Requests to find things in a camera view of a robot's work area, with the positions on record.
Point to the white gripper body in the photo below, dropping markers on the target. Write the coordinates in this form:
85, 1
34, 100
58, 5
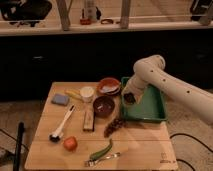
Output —
136, 86

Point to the dark green cup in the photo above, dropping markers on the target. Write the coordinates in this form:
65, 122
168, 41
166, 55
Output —
129, 98

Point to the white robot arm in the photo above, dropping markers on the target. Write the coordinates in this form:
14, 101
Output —
150, 70

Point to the green plastic tray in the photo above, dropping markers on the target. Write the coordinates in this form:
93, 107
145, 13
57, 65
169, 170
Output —
150, 107

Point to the orange bowl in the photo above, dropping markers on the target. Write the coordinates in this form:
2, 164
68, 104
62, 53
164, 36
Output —
108, 86

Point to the dark red bowl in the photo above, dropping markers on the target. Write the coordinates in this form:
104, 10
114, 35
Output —
103, 106

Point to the dark red grape bunch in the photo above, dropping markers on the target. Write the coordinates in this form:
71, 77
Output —
113, 126

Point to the white cup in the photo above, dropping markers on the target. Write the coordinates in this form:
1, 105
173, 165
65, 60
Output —
87, 93

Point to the wooden block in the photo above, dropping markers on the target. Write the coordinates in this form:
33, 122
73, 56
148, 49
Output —
88, 124

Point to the yellow banana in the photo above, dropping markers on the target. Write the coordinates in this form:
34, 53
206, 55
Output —
73, 94

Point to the blue sponge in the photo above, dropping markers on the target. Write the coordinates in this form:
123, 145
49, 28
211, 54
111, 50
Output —
60, 99

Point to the green chili pepper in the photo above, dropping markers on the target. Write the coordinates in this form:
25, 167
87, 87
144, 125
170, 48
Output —
100, 153

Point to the orange tomato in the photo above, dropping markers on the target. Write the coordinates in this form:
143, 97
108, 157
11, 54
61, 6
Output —
70, 143

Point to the white dish brush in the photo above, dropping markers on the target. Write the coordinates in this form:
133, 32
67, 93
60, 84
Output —
56, 135

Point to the black office chair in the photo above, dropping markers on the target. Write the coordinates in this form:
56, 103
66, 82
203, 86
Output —
29, 12

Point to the black pole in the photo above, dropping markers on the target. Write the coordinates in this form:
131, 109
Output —
17, 158

